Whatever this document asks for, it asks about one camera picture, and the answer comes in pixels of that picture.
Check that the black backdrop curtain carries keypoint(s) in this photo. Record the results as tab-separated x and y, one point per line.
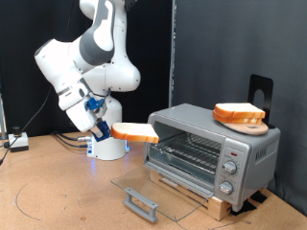
25	32

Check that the grey backdrop curtain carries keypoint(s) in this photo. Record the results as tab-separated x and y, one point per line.
240	38

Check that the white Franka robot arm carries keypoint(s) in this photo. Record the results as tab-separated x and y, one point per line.
64	64

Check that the white bread slice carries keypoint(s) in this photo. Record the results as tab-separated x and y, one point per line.
134	131
240	110
235	120

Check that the round wooden board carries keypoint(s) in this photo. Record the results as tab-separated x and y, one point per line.
252	129

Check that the glass oven door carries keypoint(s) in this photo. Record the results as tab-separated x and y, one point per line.
142	211

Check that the black metal bookend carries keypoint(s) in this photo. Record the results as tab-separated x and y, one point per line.
265	83

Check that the silver toaster oven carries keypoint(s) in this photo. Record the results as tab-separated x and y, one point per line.
204	123

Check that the thin metal pole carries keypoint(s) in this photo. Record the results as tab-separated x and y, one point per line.
2	121

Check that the silver oven knob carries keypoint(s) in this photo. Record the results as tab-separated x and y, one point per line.
226	187
230	166

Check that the black foam pad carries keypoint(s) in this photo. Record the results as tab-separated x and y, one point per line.
259	197
243	208

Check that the vertical aluminium pole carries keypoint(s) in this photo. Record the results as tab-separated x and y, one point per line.
172	41

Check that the grey emergency stop box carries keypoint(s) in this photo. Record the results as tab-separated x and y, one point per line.
18	140

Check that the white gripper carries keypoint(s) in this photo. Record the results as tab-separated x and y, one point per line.
80	116

